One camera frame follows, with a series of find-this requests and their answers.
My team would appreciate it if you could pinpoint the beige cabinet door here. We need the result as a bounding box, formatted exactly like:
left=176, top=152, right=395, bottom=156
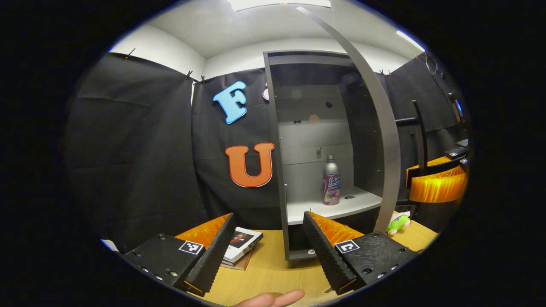
left=296, top=5, right=402, bottom=234

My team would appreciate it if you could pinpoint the small blue screen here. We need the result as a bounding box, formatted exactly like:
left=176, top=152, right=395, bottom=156
left=448, top=92, right=466, bottom=124

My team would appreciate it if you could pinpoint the black backdrop cloth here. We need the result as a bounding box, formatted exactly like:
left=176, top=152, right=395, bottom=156
left=64, top=51, right=470, bottom=252

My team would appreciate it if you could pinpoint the grey cabinet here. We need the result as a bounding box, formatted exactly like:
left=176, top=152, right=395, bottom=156
left=263, top=50, right=384, bottom=261

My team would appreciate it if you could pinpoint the silver bottle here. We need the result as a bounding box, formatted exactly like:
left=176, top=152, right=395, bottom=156
left=322, top=155, right=341, bottom=206

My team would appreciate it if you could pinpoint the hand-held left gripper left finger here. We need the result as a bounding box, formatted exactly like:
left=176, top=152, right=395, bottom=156
left=122, top=212, right=236, bottom=298

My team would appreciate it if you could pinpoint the small plush toy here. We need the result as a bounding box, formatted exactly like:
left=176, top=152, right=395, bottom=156
left=386, top=212, right=411, bottom=236

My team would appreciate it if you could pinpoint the dark-spined book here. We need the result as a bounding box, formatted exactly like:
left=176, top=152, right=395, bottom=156
left=222, top=245, right=261, bottom=267

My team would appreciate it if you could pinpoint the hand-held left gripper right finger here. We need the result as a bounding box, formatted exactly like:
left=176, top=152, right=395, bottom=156
left=302, top=211, right=421, bottom=296

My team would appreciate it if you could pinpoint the ceiling light panel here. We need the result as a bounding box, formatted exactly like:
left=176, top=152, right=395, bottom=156
left=396, top=29, right=426, bottom=52
left=226, top=0, right=332, bottom=12

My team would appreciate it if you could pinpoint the white cabinet shelf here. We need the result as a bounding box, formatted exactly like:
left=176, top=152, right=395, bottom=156
left=287, top=185, right=383, bottom=226

